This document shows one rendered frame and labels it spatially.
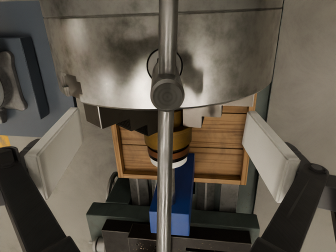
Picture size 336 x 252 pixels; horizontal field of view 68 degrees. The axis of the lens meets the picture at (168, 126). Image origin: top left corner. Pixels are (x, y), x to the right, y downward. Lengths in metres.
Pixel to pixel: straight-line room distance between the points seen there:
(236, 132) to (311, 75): 1.02
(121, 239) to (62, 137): 0.67
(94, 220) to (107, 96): 0.64
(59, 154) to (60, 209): 2.26
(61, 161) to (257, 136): 0.13
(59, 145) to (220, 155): 0.56
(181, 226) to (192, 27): 0.39
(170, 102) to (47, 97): 0.78
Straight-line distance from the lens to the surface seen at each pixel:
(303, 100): 1.65
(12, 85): 0.88
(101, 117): 0.32
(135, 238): 0.72
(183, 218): 0.51
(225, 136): 0.66
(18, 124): 1.03
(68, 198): 2.29
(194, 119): 0.40
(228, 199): 0.80
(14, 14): 0.90
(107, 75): 0.26
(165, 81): 0.15
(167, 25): 0.16
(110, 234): 0.82
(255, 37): 0.28
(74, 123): 0.19
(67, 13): 0.28
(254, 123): 0.19
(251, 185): 1.19
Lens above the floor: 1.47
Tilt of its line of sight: 63 degrees down
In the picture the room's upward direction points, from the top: 161 degrees counter-clockwise
